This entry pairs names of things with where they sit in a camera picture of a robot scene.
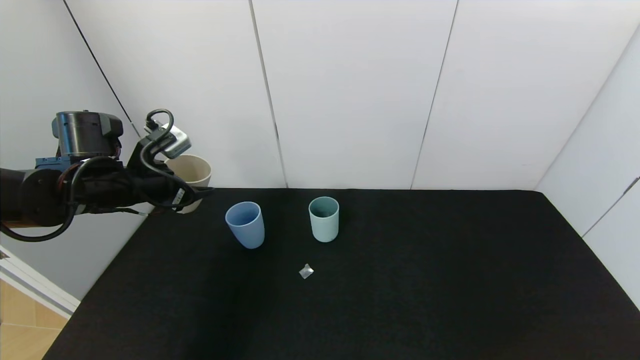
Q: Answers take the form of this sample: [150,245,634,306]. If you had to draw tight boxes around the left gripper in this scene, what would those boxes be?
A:
[125,170,216,212]

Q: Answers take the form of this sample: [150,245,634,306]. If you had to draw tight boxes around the cream plastic cup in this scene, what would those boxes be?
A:
[165,154,213,215]

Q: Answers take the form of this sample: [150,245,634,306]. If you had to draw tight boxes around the blue plastic cup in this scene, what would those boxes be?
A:
[225,201,266,250]

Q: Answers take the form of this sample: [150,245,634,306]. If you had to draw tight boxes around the teal plastic cup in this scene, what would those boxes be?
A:
[308,196,340,244]

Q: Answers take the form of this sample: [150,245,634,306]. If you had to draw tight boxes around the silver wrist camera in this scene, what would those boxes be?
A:
[150,125,192,160]

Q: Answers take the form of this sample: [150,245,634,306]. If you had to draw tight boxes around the black camera cable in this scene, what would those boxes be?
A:
[140,108,197,210]

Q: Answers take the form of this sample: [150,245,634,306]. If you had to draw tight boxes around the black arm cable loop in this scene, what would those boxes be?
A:
[0,156,123,243]

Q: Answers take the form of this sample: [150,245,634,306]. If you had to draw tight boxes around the white frame strip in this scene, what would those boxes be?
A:
[0,245,82,319]

